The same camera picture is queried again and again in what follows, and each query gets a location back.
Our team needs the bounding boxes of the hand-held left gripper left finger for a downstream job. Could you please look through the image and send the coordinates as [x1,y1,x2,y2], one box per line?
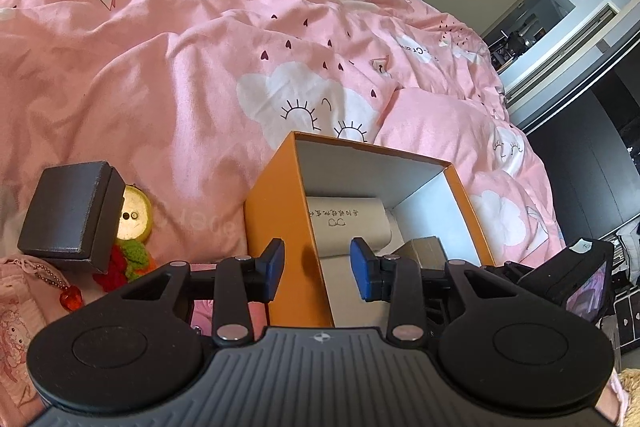
[115,238,286,348]

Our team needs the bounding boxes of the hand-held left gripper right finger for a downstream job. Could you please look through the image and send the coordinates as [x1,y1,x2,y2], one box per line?
[350,237,523,344]

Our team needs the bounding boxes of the orange cardboard box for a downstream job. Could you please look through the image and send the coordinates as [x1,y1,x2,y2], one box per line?
[244,131,496,328]

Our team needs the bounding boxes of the pink printed pouch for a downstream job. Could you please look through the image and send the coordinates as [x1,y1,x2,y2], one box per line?
[0,256,67,414]

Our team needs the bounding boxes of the beige paper roll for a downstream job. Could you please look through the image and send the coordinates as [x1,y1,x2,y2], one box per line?
[306,196,392,259]

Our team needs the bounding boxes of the small brown cardboard box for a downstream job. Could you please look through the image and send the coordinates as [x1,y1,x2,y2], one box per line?
[387,237,448,269]

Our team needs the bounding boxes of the dark wardrobe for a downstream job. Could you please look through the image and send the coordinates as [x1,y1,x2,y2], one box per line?
[515,72,640,253]

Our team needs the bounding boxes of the red green crochet toy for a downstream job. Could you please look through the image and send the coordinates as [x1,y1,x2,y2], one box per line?
[94,238,155,293]

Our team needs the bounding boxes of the yellow round case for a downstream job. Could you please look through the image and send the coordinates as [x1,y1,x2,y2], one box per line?
[116,186,154,243]

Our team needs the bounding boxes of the red heart pendant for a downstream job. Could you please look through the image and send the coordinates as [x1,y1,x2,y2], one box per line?
[59,284,84,311]

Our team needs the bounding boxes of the black leather case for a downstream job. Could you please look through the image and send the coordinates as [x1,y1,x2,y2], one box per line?
[17,161,126,275]

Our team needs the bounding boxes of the pink printed blanket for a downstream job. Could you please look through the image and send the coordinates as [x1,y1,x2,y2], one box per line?
[0,0,565,413]

